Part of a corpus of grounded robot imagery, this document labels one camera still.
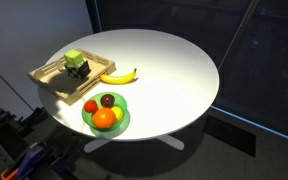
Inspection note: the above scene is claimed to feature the light green cube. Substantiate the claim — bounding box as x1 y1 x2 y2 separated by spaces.
63 49 86 69

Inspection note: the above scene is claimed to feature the white table pedestal base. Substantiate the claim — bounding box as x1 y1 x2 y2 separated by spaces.
83 133 186 154

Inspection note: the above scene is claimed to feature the yellow lemon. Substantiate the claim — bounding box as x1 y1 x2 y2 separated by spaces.
110 105 124 122

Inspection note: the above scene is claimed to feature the slatted wooden tray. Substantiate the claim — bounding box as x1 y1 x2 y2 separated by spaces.
27 47 117 107

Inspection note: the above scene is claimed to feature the black white checkered cube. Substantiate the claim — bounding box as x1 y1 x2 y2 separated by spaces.
64 60 93 80

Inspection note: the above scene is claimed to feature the green translucent plastic bowl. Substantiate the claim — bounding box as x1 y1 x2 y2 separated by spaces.
81 91 131 139

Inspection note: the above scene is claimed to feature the orange fruit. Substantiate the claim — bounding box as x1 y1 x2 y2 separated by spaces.
91 107 118 130

